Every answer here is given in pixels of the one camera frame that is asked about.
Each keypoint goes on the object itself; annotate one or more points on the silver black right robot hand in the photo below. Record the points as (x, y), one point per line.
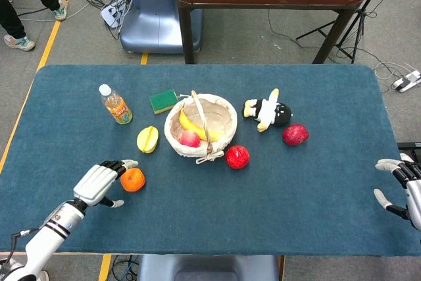
(412, 189)

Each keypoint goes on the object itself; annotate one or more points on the orange fruit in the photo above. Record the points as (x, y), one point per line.
(133, 180)

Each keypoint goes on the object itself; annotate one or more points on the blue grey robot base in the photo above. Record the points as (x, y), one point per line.
(158, 14)

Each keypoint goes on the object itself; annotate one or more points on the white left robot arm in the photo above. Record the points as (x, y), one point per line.
(49, 231)

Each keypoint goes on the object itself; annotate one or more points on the wicker basket with cloth liner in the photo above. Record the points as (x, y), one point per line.
(210, 110)

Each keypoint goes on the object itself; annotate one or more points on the white floor power strip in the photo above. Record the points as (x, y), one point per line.
(407, 81)

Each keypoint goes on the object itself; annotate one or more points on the dark red fruit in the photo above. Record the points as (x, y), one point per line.
(295, 135)

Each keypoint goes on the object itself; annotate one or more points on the black white penguin plush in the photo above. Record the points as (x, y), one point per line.
(268, 110)

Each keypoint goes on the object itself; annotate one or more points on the black tripod stand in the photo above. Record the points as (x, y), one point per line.
(358, 21)

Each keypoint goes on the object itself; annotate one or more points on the bright red apple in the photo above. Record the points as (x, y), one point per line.
(237, 157)

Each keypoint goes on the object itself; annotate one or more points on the blue table cloth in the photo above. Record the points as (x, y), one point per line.
(210, 212)

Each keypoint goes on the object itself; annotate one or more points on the grey robot torso base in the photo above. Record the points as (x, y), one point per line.
(207, 268)

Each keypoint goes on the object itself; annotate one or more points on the pink peach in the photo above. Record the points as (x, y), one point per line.
(189, 139)

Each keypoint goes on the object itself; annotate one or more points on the yellow banana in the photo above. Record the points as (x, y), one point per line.
(189, 123)

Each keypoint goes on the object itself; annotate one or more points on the green yellow sponge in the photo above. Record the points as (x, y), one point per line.
(162, 100)

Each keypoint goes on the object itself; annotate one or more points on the yellow starfruit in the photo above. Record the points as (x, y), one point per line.
(148, 139)

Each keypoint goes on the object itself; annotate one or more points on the Qoo orange juice bottle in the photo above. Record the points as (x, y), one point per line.
(118, 108)

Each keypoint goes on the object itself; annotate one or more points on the person in black trousers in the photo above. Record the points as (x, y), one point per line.
(13, 8)

